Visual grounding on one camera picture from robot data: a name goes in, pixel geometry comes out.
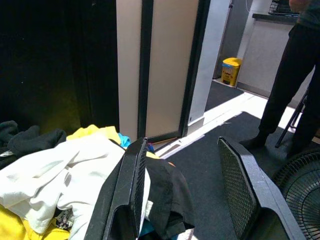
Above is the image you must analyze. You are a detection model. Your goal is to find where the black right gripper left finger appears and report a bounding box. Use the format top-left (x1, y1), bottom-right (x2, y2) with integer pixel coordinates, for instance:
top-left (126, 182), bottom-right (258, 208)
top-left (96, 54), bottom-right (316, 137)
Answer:
top-left (83, 136), bottom-right (151, 240)

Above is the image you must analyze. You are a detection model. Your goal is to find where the black wire rack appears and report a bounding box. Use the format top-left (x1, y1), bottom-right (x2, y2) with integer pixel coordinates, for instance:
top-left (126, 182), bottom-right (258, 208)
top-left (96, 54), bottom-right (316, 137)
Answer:
top-left (268, 0), bottom-right (293, 15)

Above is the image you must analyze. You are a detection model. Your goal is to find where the blue cloth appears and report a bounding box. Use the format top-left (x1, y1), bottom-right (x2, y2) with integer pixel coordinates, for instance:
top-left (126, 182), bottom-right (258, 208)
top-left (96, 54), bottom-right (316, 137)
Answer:
top-left (117, 132), bottom-right (132, 148)

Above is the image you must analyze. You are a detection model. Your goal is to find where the black metal stand leg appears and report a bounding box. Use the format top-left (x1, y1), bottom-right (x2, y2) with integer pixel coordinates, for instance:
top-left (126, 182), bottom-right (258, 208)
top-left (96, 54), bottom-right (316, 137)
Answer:
top-left (274, 94), bottom-right (308, 148)

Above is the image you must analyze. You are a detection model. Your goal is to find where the dark crumpled garment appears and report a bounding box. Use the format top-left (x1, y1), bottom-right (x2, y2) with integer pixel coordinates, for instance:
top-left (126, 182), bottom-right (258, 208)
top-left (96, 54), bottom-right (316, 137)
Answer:
top-left (0, 120), bottom-right (67, 171)

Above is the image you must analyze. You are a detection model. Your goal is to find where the black and white patterned cloth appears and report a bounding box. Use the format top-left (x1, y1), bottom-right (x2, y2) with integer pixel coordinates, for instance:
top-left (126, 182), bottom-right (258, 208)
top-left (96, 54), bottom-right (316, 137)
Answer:
top-left (53, 209), bottom-right (76, 230)

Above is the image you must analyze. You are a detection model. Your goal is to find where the white counter with dark top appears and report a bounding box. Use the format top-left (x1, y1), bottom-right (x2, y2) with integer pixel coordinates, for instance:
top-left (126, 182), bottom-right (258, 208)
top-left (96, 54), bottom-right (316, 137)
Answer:
top-left (236, 12), bottom-right (301, 101)

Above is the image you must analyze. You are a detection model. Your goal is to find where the black framed sliding door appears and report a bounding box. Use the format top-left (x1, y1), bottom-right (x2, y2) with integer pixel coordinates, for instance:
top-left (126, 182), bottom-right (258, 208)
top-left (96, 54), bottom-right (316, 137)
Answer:
top-left (116, 0), bottom-right (211, 152)

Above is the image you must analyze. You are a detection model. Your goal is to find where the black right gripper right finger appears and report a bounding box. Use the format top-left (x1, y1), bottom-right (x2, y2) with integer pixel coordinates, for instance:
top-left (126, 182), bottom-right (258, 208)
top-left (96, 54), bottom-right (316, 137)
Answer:
top-left (217, 136), bottom-right (301, 240)

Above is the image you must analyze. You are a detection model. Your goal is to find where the dark door panel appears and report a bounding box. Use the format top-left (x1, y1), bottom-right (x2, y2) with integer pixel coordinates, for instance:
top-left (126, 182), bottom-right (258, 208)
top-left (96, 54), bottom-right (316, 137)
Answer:
top-left (0, 0), bottom-right (118, 131)

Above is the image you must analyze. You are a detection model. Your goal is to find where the white garment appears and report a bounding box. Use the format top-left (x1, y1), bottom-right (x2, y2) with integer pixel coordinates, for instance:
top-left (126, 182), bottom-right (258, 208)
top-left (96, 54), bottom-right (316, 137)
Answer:
top-left (0, 134), bottom-right (151, 240)

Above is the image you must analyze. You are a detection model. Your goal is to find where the person in black trousers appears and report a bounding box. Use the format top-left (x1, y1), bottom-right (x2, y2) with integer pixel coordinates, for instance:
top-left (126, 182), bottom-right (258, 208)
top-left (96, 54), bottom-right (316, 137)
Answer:
top-left (239, 0), bottom-right (320, 158)

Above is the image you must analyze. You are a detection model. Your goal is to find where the black garment with orange trim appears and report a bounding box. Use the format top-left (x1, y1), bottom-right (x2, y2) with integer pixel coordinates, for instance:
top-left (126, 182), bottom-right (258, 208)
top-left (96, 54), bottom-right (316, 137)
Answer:
top-left (143, 156), bottom-right (196, 238)

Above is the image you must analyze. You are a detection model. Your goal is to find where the yellow garment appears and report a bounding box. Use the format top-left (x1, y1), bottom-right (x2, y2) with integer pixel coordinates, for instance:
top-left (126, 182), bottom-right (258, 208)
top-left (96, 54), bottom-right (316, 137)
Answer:
top-left (0, 206), bottom-right (72, 240)
top-left (66, 124), bottom-right (123, 146)

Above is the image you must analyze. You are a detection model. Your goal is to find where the black floor fan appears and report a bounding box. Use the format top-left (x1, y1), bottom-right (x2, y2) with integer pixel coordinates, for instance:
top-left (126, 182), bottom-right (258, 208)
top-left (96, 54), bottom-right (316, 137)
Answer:
top-left (271, 149), bottom-right (320, 240)

